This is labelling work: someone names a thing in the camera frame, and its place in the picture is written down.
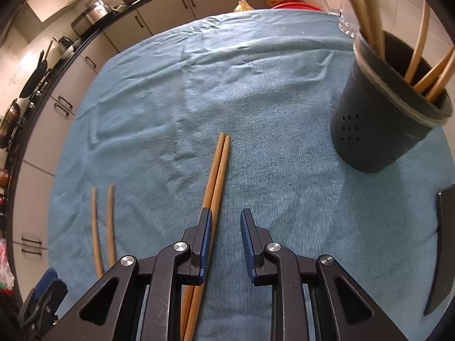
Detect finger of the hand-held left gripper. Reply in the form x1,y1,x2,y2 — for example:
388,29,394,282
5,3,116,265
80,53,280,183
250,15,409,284
18,268,68,338

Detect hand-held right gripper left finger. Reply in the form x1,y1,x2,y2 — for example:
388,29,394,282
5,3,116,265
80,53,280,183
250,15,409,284
50,208,214,341

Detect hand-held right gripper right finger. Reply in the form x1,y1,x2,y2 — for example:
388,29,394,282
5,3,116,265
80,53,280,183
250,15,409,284
240,208,409,341

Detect wooden chopstick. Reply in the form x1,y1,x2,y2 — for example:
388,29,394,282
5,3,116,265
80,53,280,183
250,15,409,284
179,132,226,338
183,135,231,341
404,1,431,84
106,185,117,268
90,187,105,278
334,0,381,57
413,46,455,93
425,62,455,103
357,0,386,57

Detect dark grey chopstick holder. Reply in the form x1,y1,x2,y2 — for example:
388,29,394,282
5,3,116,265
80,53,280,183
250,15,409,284
330,30,454,174

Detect pink plastic bag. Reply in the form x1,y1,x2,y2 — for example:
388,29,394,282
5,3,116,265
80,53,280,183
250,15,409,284
0,238,15,292

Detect blue table cloth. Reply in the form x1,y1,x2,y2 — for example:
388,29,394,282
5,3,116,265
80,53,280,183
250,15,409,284
46,7,455,341

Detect frying pan with food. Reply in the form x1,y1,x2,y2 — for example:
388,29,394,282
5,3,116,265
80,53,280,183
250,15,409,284
0,99,20,150

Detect white kitchen cabinets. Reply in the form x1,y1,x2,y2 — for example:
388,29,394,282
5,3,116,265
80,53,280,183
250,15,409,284
7,0,281,299

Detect black flat slab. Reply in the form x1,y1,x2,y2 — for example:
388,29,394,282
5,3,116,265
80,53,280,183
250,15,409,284
423,184,455,317

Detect black wok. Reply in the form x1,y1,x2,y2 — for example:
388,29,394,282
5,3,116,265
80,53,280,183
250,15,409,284
19,41,54,98

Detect glass mug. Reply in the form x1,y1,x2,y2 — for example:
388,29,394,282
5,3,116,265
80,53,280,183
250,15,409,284
319,0,382,39

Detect red plastic basin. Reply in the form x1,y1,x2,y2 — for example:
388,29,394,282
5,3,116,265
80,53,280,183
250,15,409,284
272,2,324,11

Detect silver rice cooker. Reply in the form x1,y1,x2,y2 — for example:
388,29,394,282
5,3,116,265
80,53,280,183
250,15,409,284
71,0,111,36

